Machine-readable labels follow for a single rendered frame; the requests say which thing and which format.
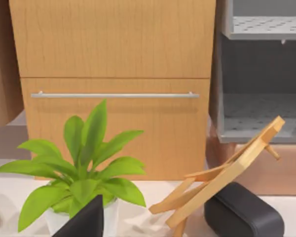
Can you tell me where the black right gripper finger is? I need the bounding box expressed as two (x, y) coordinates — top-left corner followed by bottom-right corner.
(52, 194), (104, 237)

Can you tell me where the green plant in white pot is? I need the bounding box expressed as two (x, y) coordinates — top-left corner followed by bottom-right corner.
(0, 99), (147, 237)

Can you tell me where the wooden drawer front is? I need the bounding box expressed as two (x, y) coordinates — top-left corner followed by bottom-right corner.
(20, 77), (211, 181)

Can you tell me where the wooden easel stand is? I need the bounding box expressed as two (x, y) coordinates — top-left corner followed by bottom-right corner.
(148, 115), (286, 237)

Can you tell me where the black rounded box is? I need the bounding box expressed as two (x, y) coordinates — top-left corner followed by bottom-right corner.
(203, 182), (285, 237)

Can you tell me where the wooden cupboard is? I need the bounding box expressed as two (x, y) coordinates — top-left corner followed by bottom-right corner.
(0, 0), (296, 196)

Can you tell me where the grey pierced drawer inside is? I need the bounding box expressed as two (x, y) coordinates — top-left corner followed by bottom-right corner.
(216, 0), (296, 144)

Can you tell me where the long metal handle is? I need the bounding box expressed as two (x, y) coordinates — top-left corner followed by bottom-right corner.
(30, 91), (200, 99)

